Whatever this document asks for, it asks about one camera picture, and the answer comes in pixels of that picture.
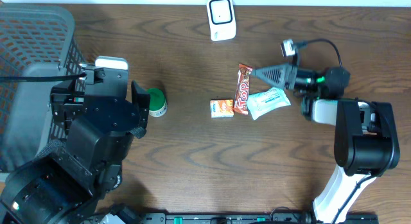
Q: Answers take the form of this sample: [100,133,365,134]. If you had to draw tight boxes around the grey plastic shopping basket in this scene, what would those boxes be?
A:
[1,4,84,174]

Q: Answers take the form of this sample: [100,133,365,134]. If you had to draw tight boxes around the small orange tissue pack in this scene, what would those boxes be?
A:
[210,99,234,118]

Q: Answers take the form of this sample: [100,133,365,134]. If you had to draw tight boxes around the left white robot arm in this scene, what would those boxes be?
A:
[1,67,150,223]

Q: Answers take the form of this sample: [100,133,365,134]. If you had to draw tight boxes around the orange Top chocolate bar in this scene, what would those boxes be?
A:
[233,64,253,115]

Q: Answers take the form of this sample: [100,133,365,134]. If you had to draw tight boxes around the green lid jar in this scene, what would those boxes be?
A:
[147,88,168,117]

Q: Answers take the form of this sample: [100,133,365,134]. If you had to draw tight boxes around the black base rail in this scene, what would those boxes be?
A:
[81,212,380,224]

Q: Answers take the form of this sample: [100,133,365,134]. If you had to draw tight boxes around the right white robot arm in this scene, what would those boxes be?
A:
[251,64,400,223]

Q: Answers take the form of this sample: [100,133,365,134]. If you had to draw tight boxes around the left black camera cable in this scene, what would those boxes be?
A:
[0,72,87,83]

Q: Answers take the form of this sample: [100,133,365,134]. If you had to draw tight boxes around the light blue wipes packet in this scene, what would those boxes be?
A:
[247,87,291,120]

